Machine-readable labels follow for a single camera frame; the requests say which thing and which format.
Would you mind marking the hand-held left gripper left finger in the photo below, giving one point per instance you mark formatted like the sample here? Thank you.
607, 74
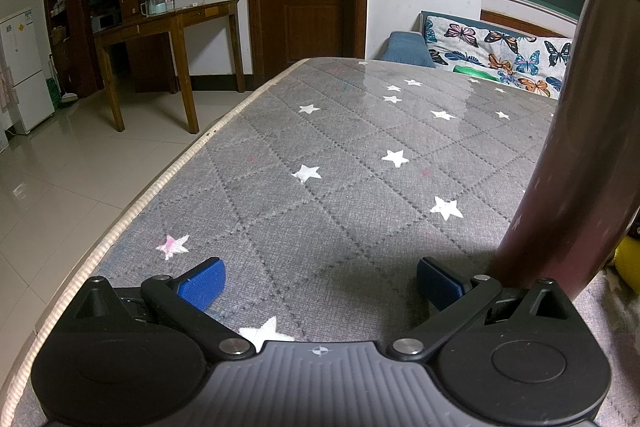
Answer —
205, 282

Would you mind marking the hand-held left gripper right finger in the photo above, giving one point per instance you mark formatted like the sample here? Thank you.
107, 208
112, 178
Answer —
435, 282

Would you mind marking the pink cat-ear thermos bottle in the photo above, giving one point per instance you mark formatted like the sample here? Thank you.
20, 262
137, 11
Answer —
575, 157

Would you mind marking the grey yellow black sock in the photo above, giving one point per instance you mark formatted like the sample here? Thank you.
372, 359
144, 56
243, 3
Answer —
631, 264

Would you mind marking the grey star-print table cover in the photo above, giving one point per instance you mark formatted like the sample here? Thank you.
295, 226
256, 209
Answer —
325, 207

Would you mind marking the green plastic basin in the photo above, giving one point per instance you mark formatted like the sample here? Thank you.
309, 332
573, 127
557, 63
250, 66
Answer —
472, 72

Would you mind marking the white mop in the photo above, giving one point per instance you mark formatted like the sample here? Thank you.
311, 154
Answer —
67, 97

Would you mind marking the blue sofa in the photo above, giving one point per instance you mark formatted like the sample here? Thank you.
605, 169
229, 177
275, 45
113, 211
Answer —
405, 49

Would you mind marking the long butterfly-print cushion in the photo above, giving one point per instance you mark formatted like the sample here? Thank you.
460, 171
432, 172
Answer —
480, 42

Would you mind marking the square butterfly-print pillow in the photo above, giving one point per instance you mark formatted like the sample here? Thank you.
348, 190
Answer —
556, 62

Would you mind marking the wooden side table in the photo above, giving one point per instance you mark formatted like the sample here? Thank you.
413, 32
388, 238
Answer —
165, 17

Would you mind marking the white refrigerator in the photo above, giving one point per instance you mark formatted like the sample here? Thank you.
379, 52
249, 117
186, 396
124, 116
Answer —
25, 72

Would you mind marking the white microwave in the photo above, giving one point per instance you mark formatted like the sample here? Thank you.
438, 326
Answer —
104, 23

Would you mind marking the pink hanging cloth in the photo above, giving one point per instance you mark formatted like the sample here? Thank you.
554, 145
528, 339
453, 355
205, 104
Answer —
3, 87

